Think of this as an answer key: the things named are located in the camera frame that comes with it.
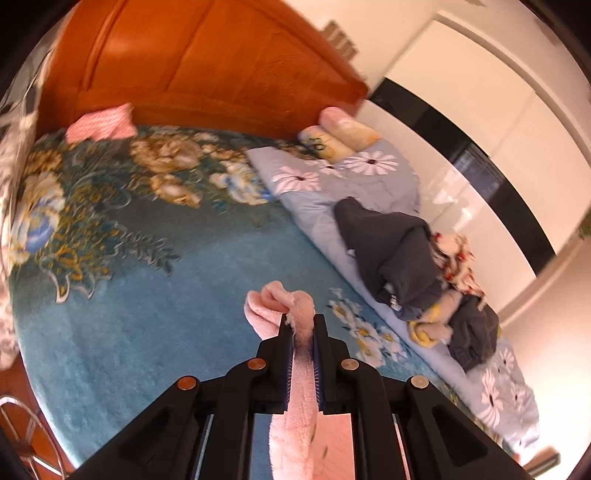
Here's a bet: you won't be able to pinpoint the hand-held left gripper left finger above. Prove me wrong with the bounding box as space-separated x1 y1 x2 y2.
69 313 296 480

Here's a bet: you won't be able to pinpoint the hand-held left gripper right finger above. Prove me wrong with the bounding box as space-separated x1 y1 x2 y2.
311 313 536 480

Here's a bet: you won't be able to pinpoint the white wardrobe with black stripe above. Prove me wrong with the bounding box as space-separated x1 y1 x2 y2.
358 7 591 324

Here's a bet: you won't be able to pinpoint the teal floral blanket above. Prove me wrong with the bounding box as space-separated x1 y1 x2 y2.
0 124 509 480

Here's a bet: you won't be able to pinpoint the rolled yellow printed towel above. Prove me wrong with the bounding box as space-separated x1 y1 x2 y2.
298 124 365 162

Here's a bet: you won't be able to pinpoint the orange wooden headboard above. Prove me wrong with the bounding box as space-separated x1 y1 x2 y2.
37 0 370 139

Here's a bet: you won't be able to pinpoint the cream cloth with red print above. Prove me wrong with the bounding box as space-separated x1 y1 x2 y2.
429 232 486 298

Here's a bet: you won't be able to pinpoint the light blue daisy quilt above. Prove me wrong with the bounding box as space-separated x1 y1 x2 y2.
245 138 541 455

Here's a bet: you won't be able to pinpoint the dark grey pants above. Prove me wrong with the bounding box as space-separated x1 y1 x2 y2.
448 295 502 372

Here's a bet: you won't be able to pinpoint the wall switch panel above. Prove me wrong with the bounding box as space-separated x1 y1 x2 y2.
323 19 360 58

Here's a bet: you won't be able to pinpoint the dark grey sweatshirt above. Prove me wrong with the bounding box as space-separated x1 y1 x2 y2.
333 196 445 321

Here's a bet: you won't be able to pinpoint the pink printed fleece garment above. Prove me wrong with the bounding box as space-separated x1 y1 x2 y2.
244 279 356 480

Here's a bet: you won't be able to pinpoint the pink striped cloth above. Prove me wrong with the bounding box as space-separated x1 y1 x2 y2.
65 102 138 143

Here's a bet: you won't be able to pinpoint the beige and yellow fleece garment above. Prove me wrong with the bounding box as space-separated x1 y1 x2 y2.
406 291 465 349

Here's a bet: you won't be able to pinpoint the chrome wire frame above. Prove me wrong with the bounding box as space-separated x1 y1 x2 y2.
0 394 65 480

